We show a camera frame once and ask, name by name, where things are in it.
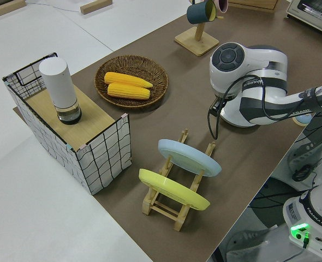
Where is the pink mug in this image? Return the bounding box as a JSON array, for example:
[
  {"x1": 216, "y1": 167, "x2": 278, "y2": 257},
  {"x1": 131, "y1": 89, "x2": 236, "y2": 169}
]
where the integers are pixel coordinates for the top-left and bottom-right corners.
[{"x1": 213, "y1": 0, "x2": 230, "y2": 14}]

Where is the yellow plate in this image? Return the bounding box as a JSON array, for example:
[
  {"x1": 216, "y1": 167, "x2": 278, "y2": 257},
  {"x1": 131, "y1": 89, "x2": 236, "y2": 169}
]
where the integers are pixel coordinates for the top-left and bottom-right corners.
[{"x1": 138, "y1": 168, "x2": 211, "y2": 211}]

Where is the brown table mat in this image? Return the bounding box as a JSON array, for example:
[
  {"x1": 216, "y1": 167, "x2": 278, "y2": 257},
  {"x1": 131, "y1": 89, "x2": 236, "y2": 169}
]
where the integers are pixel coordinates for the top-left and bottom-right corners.
[{"x1": 12, "y1": 10, "x2": 322, "y2": 262}]

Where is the light blue call bell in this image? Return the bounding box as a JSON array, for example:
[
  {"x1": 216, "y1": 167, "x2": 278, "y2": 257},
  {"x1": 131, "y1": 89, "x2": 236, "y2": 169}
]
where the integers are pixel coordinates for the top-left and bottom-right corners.
[{"x1": 293, "y1": 114, "x2": 313, "y2": 127}]

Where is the light blue plate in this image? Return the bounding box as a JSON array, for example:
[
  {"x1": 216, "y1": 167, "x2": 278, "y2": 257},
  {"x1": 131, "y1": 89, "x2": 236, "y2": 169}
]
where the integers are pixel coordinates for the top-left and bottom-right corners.
[{"x1": 157, "y1": 139, "x2": 223, "y2": 178}]

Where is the wooden drawer cabinet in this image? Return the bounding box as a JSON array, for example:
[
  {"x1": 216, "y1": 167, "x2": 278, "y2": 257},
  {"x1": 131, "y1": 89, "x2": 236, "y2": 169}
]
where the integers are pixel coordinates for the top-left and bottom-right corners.
[{"x1": 227, "y1": 0, "x2": 281, "y2": 14}]

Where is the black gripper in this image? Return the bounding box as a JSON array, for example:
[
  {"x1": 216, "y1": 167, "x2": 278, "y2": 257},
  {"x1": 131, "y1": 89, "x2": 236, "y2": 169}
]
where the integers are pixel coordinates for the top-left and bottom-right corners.
[{"x1": 208, "y1": 98, "x2": 226, "y2": 116}]

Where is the white toaster oven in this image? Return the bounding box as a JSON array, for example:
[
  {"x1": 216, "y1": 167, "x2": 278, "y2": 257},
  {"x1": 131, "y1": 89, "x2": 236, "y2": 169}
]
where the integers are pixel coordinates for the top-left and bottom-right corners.
[{"x1": 284, "y1": 0, "x2": 322, "y2": 38}]

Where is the yellow corn cob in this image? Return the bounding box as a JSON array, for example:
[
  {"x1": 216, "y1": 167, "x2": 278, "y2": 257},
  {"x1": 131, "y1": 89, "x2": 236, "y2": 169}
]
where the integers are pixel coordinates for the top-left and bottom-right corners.
[
  {"x1": 106, "y1": 82, "x2": 151, "y2": 100},
  {"x1": 104, "y1": 71, "x2": 154, "y2": 89}
]

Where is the low wooden plate rack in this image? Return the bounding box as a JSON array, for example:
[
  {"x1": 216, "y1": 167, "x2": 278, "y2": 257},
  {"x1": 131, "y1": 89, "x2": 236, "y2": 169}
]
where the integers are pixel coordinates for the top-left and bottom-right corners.
[{"x1": 141, "y1": 128, "x2": 218, "y2": 233}]

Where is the wooden block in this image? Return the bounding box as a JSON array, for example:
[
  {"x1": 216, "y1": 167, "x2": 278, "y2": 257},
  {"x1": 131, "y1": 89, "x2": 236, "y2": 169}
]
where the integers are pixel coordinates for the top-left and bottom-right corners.
[
  {"x1": 0, "y1": 0, "x2": 27, "y2": 20},
  {"x1": 80, "y1": 0, "x2": 114, "y2": 15}
]

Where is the wooden mug tree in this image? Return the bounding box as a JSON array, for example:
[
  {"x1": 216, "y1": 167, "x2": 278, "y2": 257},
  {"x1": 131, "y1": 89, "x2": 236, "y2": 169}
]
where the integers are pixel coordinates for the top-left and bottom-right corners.
[{"x1": 174, "y1": 0, "x2": 224, "y2": 57}]

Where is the black wire shelf basket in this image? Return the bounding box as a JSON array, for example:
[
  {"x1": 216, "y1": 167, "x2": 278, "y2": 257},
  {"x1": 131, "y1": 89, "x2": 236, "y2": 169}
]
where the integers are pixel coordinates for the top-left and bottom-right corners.
[{"x1": 2, "y1": 51, "x2": 132, "y2": 196}]

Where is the dark blue mug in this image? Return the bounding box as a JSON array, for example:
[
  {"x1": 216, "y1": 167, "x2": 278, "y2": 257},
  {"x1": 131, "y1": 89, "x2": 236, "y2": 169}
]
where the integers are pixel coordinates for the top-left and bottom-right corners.
[{"x1": 186, "y1": 0, "x2": 217, "y2": 25}]

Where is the white cylinder bottle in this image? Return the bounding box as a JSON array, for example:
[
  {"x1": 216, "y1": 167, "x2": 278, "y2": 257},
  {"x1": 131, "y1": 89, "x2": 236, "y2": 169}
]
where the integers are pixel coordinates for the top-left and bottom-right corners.
[{"x1": 38, "y1": 56, "x2": 83, "y2": 126}]

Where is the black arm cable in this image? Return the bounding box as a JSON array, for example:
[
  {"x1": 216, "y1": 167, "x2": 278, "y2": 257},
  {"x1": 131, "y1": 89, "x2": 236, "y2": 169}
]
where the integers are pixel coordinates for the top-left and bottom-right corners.
[{"x1": 206, "y1": 76, "x2": 322, "y2": 141}]

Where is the round wicker basket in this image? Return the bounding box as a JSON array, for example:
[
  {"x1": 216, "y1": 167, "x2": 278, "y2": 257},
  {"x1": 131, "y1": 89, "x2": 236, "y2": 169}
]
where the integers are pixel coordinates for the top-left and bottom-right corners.
[{"x1": 94, "y1": 55, "x2": 169, "y2": 109}]

